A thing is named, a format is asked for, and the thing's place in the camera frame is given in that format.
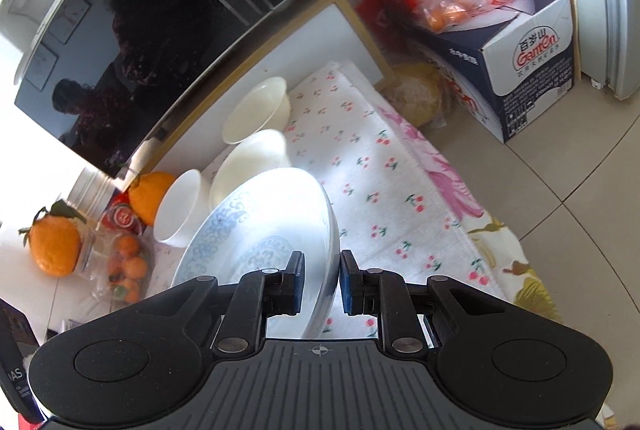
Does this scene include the white refrigerator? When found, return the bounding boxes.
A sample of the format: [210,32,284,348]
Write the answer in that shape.
[575,0,640,100]

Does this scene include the blue patterned white plate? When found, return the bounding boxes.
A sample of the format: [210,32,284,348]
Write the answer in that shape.
[171,167,341,341]

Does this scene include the small white ceramic bowl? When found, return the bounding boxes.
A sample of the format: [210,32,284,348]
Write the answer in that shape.
[153,169,211,247]

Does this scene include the clear bag of small oranges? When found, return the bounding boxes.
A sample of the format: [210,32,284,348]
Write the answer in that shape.
[82,230,156,305]

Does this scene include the black white microwave oven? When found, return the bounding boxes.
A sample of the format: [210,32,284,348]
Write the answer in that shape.
[0,0,321,183]

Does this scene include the orange fruit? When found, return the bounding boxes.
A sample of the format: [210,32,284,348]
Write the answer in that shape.
[128,171,176,227]

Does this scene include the pink floral cloth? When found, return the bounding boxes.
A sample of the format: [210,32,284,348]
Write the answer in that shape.
[375,104,563,326]

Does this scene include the blue white cardboard box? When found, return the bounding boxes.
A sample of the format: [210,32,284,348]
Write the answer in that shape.
[400,0,576,145]

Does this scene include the red paper packet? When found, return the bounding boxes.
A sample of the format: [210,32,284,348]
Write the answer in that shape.
[355,0,401,35]

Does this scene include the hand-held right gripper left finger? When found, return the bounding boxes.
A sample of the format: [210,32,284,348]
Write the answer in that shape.
[132,251,307,359]

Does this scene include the yellow pomelo in bag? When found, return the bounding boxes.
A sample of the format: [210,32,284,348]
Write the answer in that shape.
[380,62,456,128]

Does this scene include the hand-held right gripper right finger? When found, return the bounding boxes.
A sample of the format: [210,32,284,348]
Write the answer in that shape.
[338,250,512,356]

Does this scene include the large orange with leaves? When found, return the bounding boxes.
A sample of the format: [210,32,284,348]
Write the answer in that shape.
[19,199,87,278]

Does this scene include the cherry print white cloth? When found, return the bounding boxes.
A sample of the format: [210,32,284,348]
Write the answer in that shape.
[280,60,511,341]

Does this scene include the red label jar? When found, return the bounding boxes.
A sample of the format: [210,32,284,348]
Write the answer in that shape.
[100,195,148,235]

